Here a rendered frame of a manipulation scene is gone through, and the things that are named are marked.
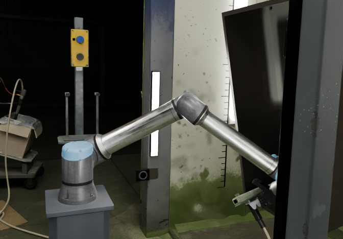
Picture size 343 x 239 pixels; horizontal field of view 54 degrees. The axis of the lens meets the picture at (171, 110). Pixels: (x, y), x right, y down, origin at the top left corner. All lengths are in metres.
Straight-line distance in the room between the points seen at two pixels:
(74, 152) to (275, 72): 1.37
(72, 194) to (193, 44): 1.43
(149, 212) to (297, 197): 2.14
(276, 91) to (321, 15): 1.80
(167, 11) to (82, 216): 1.52
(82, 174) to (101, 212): 0.20
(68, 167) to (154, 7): 1.31
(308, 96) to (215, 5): 2.16
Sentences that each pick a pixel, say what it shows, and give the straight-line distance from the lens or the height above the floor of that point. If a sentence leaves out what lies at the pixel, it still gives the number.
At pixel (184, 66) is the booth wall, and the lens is 2.54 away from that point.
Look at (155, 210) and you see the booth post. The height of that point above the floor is 0.22.
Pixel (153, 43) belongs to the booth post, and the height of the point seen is 1.47.
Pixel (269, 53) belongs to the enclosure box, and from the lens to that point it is 2.29.
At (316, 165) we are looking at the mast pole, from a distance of 0.58.
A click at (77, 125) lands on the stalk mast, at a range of 2.58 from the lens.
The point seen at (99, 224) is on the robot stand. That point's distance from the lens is 1.73.
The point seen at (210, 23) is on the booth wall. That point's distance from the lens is 2.65.
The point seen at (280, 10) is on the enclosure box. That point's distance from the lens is 2.23.
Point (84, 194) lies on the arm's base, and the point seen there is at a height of 0.68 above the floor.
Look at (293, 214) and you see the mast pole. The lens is 0.62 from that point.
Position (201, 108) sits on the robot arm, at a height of 1.11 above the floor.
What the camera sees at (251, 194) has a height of 0.57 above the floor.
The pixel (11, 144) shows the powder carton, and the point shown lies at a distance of 3.82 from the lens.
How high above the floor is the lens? 1.30
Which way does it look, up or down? 7 degrees down
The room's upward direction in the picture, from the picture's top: 2 degrees clockwise
